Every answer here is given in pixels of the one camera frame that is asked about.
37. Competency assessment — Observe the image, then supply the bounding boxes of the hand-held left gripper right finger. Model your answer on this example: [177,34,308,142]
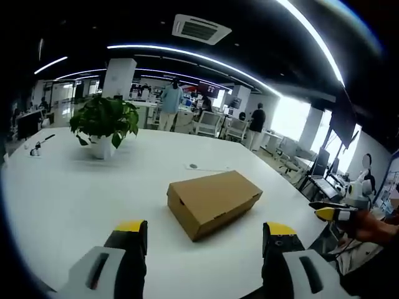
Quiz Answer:
[261,221,353,299]

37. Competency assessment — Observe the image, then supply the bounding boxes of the table socket cover plate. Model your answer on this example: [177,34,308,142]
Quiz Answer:
[183,161,231,173]

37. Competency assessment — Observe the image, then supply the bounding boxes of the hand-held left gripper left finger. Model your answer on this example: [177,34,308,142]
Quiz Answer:
[57,219,149,299]

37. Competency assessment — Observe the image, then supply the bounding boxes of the white ceiling air conditioner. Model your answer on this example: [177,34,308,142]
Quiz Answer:
[171,13,233,47]

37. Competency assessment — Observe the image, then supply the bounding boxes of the green potted plant white pot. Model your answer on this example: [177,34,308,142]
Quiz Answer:
[69,94,140,161]

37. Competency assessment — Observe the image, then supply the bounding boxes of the black wall screen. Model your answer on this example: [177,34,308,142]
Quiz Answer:
[329,107,360,151]

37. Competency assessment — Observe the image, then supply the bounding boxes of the brown cardboard shoe box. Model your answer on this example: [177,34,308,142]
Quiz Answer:
[166,169,264,242]

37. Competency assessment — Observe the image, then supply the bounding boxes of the person's light trousers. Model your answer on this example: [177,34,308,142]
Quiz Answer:
[317,235,386,277]

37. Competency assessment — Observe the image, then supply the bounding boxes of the person's right hand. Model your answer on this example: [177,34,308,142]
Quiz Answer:
[344,210,399,243]

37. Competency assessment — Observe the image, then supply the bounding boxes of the open laptop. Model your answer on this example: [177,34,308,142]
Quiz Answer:
[308,147,340,200]

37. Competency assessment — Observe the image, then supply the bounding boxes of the white office chair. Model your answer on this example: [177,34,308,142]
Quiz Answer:
[224,118,249,143]
[195,110,223,138]

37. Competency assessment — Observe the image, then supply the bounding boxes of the long ceiling light strip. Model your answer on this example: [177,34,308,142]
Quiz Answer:
[276,0,347,88]
[107,44,283,97]

